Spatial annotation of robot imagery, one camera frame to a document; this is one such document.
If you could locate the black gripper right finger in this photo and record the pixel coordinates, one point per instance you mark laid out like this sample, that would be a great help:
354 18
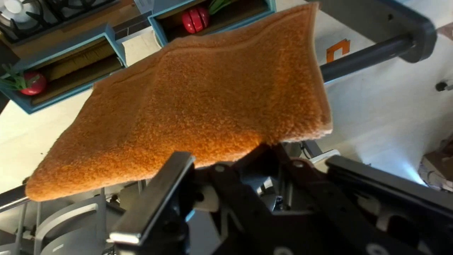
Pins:
401 203

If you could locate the red toy tomato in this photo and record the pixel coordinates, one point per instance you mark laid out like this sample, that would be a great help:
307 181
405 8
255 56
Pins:
33 84
196 21

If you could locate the orange terry cloth towel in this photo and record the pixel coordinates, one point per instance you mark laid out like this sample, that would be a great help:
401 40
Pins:
188 108

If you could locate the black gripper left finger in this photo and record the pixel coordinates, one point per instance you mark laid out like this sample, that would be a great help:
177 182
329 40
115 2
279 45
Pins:
156 199

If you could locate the black metal kitchen frame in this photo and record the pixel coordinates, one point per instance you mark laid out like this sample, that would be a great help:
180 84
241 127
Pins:
377 33

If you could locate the orange bracket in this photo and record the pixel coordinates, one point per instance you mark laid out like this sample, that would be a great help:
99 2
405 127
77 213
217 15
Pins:
337 52

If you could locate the blue shelf box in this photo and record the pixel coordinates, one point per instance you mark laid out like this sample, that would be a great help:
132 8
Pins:
71 66
221 23

